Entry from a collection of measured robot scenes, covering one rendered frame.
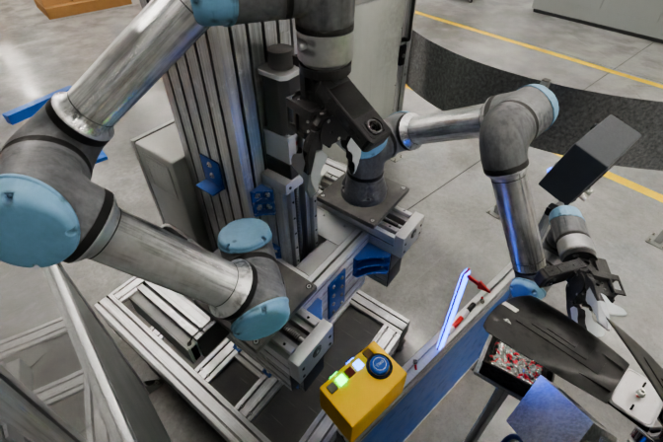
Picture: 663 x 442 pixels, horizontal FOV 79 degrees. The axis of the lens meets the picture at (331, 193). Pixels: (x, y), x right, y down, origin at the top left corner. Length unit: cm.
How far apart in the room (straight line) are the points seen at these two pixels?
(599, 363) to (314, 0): 78
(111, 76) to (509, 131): 74
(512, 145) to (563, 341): 40
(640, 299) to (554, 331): 195
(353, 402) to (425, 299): 152
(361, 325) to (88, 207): 153
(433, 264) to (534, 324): 163
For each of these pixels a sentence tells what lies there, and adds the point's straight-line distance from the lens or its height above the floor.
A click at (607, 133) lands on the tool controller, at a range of 147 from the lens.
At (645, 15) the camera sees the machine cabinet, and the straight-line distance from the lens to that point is 687.
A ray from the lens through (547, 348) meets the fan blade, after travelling 91.
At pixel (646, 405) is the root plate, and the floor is 119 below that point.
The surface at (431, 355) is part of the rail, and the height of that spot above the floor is 86.
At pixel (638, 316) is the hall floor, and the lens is 278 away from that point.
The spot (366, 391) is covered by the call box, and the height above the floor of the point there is 107.
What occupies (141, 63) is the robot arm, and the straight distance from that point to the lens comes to 64.
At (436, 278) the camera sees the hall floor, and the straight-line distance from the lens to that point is 246.
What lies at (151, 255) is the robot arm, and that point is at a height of 143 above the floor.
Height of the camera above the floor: 190
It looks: 41 degrees down
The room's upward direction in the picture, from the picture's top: straight up
